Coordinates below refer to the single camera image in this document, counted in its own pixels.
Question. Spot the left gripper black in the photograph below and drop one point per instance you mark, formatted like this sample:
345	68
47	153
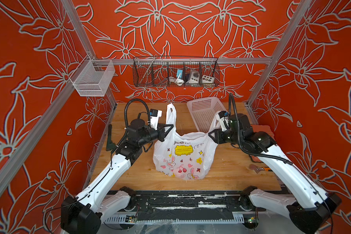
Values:
162	132

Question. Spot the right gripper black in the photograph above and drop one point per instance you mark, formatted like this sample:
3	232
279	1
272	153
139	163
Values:
217	134

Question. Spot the white printed plastic bag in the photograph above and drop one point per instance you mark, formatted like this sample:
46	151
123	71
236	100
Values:
188	157

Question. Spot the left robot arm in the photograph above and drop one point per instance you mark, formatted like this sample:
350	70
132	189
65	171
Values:
84	213

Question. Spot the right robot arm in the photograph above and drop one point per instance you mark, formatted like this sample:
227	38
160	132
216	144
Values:
309	207

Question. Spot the white perforated plastic basket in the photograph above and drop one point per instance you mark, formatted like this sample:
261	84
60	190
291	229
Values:
203	110

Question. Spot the dark green clamp tool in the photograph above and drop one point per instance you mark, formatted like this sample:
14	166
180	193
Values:
110	145

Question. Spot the white dotted cube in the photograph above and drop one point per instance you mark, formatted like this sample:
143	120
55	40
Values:
207	80

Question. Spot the white grey adapter box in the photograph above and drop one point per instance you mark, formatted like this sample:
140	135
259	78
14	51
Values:
193	77

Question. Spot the blue white small box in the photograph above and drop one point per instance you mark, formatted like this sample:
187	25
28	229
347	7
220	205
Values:
179	74

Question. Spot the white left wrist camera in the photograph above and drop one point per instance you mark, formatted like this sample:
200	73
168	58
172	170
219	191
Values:
154	118

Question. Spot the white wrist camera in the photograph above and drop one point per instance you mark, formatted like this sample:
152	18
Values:
154	118
224	120

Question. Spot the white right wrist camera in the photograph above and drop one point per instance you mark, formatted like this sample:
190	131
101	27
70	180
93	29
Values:
224	120

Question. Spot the orange handled tool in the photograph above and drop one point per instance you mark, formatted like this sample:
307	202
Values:
259	169

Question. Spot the black wire wall basket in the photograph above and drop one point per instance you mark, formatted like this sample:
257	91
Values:
160	71

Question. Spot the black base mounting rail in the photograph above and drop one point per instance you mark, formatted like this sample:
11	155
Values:
187	206

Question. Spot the clear acrylic wall bin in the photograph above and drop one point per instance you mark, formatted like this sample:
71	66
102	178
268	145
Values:
89	82

